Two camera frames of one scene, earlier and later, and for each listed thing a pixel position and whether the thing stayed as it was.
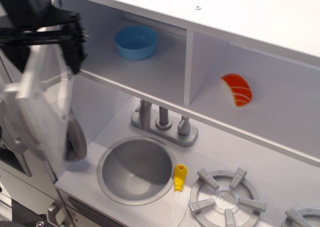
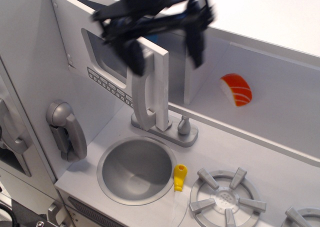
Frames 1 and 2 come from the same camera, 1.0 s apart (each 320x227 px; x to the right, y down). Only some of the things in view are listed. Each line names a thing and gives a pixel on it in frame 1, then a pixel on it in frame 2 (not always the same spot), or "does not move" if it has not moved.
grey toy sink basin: x=136 y=171 does not move
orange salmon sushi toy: x=236 y=89 does not move
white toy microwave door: x=45 y=96 to x=90 y=53
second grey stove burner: x=302 y=217 does not move
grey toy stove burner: x=225 y=198 does not move
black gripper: x=37 y=9 to x=145 y=10
